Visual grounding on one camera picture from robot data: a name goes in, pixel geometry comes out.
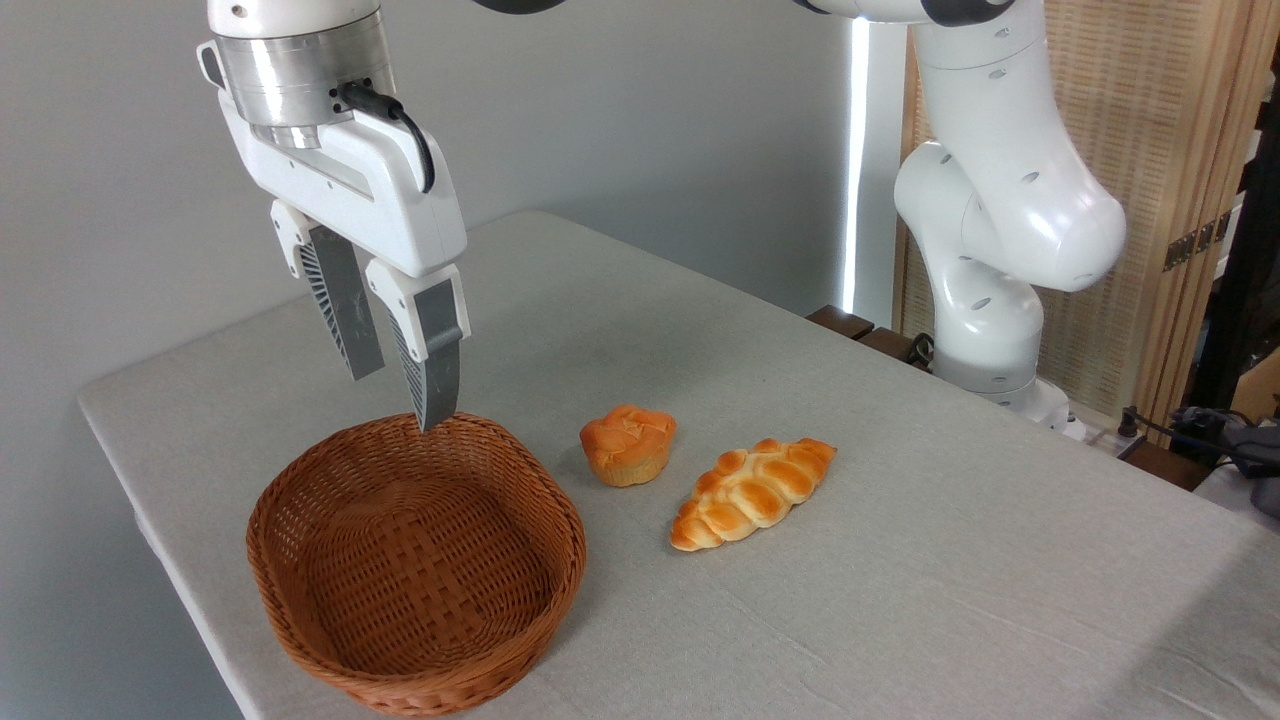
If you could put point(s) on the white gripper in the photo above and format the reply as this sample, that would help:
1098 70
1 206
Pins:
390 200

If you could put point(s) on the orange muffin-shaped bread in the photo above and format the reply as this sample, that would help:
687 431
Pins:
627 450

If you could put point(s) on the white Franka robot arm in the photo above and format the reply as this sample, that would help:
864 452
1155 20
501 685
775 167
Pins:
1000 200

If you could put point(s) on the brown woven wicker basket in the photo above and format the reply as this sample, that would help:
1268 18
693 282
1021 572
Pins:
420 570

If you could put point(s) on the golden braided bread loaf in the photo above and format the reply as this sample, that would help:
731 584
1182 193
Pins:
750 490

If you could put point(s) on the dark brown wooden block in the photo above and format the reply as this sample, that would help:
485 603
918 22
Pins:
890 345
840 322

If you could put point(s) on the grey table cloth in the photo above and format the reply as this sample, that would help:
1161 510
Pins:
900 600

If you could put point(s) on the bamboo folding screen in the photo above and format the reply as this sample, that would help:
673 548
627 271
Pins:
1150 100

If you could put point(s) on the black metal screen hinge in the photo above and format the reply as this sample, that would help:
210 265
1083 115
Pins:
1195 240

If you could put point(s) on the grey fabric bag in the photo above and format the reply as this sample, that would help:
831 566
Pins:
1262 470

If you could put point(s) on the black vertical post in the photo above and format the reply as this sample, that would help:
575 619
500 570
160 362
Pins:
1240 280

